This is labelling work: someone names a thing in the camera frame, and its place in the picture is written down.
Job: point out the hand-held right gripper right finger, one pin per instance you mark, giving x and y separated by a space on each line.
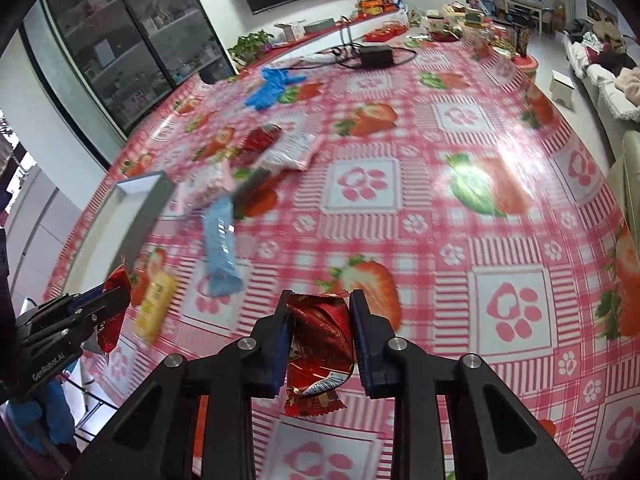
362 355

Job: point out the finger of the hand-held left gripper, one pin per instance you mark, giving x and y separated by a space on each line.
110 305
87 300

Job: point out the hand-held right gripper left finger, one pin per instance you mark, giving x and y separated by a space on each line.
280 355

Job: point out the red foil snack packet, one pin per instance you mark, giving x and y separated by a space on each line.
320 340
260 137
110 338

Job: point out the yellow snack packet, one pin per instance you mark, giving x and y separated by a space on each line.
155 305

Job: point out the grey cardboard box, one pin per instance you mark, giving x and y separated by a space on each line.
150 205

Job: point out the light blue snack packet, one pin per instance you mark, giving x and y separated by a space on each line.
220 245

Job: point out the white and pink snack packet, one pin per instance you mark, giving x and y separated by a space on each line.
292 152

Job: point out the person's left hand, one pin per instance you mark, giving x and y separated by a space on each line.
47 420

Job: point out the strawberry print tablecloth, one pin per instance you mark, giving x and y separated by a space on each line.
430 240

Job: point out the dark snack packet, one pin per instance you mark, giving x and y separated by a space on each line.
252 190

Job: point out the blue nitrile glove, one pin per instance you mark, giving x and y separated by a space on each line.
262 97
282 77

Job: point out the glass door cabinet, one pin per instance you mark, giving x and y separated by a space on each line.
135 45

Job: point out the green potted plant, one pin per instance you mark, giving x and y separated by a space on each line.
250 47

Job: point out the black power adapter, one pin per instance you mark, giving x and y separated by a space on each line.
376 56

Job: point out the red tray of sweets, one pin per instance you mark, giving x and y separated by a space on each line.
385 32

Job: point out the small white box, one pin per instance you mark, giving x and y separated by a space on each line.
290 31

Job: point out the flat grey box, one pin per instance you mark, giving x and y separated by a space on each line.
319 26

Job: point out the red round tin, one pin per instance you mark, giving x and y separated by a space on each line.
526 66

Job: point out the white step stool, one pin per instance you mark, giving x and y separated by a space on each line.
562 89

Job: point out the orange gift box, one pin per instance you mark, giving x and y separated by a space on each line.
375 7

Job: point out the dark patterned box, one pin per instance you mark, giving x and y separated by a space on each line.
523 40

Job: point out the light sofa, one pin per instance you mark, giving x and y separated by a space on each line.
615 105

